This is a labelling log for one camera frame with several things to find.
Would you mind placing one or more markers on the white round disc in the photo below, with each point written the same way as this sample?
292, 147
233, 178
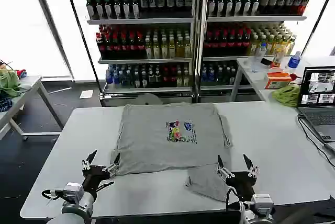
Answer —
149, 101

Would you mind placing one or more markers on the blue patterned cloth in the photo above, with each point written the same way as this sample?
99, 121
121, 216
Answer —
4, 105

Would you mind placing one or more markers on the blue capped water bottle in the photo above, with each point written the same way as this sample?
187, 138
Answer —
294, 60

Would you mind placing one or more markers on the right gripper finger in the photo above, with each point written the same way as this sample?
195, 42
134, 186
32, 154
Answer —
222, 167
250, 167

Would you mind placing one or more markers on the red and blue cloth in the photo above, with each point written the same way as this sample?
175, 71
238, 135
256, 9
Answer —
21, 73

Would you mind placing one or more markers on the orange and white box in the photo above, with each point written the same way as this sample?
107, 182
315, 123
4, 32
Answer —
277, 80

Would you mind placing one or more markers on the green crumpled cloth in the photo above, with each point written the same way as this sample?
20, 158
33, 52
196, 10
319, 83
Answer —
286, 95

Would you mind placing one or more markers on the grey table with metal legs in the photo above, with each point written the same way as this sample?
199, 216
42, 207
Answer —
28, 90

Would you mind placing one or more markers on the metal shelf rack with bottles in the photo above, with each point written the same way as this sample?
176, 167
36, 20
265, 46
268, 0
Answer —
146, 40
235, 38

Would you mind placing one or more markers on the grey open laptop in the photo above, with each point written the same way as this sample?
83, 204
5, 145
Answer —
318, 98

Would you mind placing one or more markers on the black phone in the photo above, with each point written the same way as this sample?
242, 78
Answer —
267, 61

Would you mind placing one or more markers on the yellow drink bottle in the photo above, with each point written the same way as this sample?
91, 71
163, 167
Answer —
278, 57

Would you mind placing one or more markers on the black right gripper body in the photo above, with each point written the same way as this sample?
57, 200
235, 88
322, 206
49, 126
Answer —
242, 182

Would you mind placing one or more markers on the clear plastic bottle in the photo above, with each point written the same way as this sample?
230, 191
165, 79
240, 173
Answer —
259, 52

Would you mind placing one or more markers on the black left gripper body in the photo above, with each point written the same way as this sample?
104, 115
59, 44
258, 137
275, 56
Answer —
95, 174

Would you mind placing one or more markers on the white side table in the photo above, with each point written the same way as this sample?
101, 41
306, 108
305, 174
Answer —
251, 77

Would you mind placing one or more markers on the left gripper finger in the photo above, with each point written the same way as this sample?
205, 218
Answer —
89, 161
116, 162

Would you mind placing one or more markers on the green garment pile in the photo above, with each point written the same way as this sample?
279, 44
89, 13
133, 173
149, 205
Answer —
9, 84

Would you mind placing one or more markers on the small red object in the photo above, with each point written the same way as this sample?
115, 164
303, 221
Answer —
293, 76

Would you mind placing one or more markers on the white paper sheet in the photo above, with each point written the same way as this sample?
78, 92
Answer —
86, 94

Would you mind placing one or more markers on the black slanted pole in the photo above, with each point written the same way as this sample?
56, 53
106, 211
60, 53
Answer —
81, 30
318, 20

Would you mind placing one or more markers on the grey printed t-shirt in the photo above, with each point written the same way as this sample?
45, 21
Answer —
167, 140

